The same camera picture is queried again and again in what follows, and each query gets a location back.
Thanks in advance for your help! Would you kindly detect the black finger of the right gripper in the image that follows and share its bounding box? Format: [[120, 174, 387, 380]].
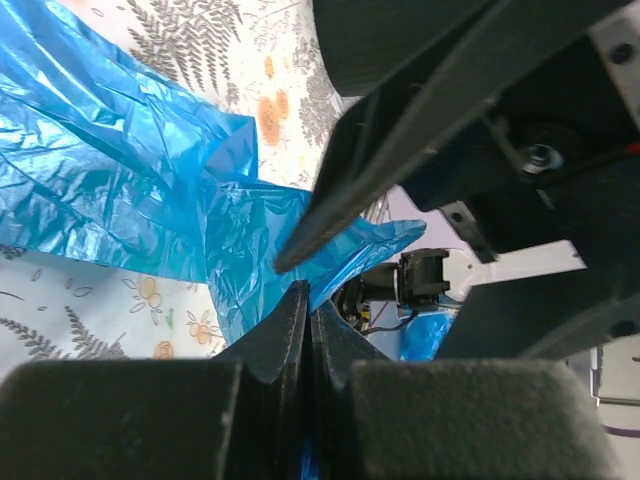
[[274, 1, 627, 273]]

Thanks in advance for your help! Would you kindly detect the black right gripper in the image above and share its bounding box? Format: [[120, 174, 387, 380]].
[[403, 2, 639, 359]]

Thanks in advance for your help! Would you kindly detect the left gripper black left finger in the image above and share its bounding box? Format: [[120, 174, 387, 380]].
[[1, 281, 309, 479]]

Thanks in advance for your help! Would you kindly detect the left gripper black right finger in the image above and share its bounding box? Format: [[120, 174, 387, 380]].
[[310, 304, 624, 479]]

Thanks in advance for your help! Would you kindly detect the floral patterned table mat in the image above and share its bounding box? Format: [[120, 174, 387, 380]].
[[0, 0, 391, 361]]

